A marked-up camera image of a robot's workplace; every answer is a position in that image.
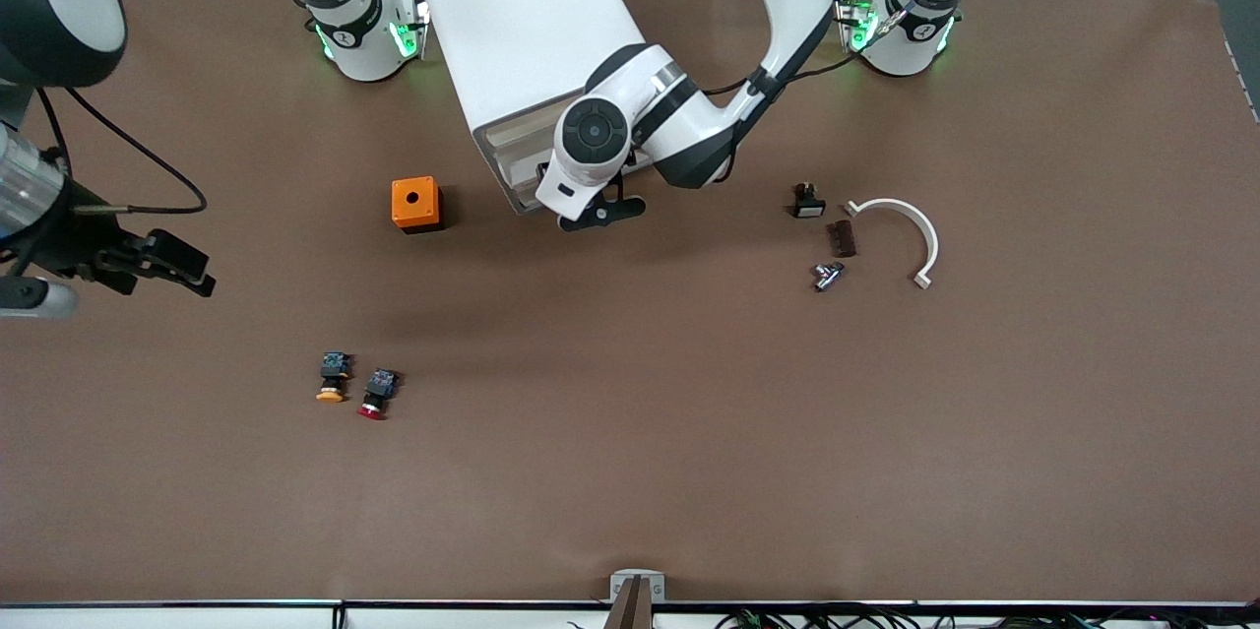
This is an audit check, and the black cable bundle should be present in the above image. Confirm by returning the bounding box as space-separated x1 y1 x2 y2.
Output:
719 605 1260 629

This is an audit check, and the white drawer cabinet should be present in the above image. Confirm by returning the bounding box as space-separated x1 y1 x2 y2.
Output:
413 0 651 216

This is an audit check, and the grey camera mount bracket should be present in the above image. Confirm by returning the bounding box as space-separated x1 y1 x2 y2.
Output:
609 570 666 629

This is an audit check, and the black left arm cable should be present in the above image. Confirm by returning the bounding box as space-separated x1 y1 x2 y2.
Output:
703 14 909 99

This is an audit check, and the red mushroom push button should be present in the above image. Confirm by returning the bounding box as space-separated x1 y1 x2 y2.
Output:
356 368 400 422

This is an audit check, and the yellow mushroom push button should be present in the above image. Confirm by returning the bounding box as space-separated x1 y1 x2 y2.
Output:
315 351 353 405

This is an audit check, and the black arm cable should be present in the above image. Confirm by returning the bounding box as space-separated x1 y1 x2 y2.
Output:
34 85 210 218
703 14 909 99

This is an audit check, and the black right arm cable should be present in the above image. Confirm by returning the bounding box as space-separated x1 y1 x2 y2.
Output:
34 85 210 218

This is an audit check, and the white curved plastic arc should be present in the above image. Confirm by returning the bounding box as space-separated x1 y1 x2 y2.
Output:
844 198 940 290

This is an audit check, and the orange button enclosure box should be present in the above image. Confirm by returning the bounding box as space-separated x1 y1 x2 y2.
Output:
391 176 445 235

